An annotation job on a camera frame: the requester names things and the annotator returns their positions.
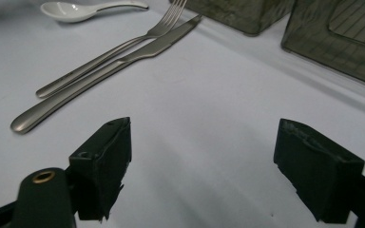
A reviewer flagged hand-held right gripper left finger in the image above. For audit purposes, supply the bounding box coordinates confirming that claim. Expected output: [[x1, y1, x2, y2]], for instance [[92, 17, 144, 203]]
[[68, 116, 133, 222]]

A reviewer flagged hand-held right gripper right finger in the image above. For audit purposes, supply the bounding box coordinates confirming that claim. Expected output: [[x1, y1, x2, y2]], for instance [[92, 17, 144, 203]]
[[273, 118, 365, 224]]

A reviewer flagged steel table knife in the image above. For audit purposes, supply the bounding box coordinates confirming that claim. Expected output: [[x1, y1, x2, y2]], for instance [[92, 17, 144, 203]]
[[10, 13, 203, 135]]

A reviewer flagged steel fork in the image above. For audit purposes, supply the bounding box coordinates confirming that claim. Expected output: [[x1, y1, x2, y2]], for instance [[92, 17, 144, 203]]
[[35, 0, 188, 99]]

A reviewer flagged smoky transparent plastic bin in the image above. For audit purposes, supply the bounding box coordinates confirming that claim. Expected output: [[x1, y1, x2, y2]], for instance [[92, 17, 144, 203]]
[[183, 0, 297, 36], [280, 0, 365, 92]]

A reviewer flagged white ceramic spoon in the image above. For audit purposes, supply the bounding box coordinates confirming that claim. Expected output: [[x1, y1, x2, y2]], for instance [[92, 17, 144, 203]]
[[40, 0, 150, 24]]

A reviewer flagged white table mat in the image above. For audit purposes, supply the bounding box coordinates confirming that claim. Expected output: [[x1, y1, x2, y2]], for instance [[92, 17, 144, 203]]
[[0, 0, 365, 228]]

